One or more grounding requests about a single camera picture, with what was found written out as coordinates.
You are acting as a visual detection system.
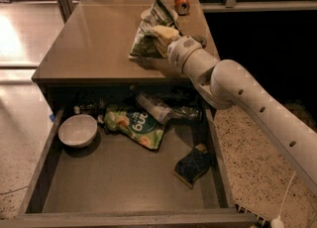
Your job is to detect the yellow white gripper finger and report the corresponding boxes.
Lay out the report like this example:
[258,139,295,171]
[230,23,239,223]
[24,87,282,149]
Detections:
[150,25,180,46]
[156,42,167,58]

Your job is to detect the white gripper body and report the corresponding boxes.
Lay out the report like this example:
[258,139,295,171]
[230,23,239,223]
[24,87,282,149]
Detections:
[167,36,207,73]

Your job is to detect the green jalapeno chip bag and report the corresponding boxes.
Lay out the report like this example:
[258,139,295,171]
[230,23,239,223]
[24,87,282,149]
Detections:
[129,0,178,59]

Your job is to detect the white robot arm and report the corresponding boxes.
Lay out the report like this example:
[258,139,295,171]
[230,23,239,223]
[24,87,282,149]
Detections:
[150,25,317,194]

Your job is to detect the white bowl on counter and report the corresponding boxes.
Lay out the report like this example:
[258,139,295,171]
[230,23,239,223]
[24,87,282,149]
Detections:
[141,8,178,20]

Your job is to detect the green teal chip bag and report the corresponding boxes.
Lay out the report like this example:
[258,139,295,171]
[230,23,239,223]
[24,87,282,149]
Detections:
[104,104,164,150]

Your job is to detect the white bowl in drawer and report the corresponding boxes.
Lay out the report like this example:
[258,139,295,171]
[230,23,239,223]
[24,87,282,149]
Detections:
[58,114,97,148]

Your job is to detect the orange soda can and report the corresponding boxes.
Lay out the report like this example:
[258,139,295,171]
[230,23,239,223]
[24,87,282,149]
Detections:
[174,0,190,16]

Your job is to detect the dark glass bottle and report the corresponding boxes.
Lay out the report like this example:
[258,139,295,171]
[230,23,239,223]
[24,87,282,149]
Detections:
[171,106,202,123]

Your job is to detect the clear plastic water bottle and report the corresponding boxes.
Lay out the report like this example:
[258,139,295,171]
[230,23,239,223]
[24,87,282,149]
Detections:
[136,93,172,124]

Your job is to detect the dark bottle back left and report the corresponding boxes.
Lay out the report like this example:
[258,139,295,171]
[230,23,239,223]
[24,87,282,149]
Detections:
[73,98,106,116]

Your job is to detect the blue yellow sponge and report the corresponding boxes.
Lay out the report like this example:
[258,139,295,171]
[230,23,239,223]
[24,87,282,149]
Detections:
[174,144,211,188]

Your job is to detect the white floor vent grille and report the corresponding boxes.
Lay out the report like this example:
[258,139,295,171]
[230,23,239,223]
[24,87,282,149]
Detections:
[235,202,271,228]

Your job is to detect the white cable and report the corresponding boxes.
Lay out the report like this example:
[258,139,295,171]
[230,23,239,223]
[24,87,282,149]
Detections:
[270,171,297,228]

